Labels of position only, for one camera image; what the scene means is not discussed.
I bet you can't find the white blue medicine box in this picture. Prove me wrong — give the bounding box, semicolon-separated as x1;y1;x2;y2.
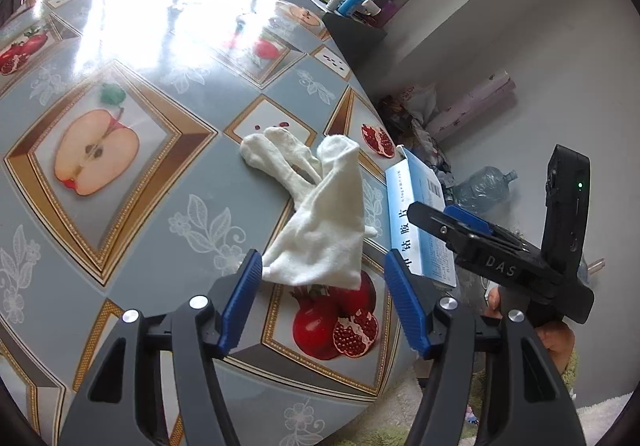
385;145;457;289

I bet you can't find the person's right hand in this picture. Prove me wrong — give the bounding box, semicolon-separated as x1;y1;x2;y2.
485;284;575;374

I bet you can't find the large clear water jug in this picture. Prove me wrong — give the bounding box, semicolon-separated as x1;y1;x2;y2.
452;166;518;215

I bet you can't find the white cloth glove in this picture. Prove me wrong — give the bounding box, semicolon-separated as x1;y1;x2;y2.
240;127;378;290

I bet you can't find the clutter pile in corner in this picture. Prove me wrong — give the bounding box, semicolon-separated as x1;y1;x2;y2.
376;84;454;188

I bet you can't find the pink rolled mat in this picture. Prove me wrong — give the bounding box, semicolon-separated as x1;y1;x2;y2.
426;70;515;142

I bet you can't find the dark grey side cabinet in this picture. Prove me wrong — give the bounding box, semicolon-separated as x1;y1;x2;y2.
284;0;386;74

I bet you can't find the fruit print tablecloth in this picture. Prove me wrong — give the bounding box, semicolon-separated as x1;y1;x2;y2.
1;0;414;445

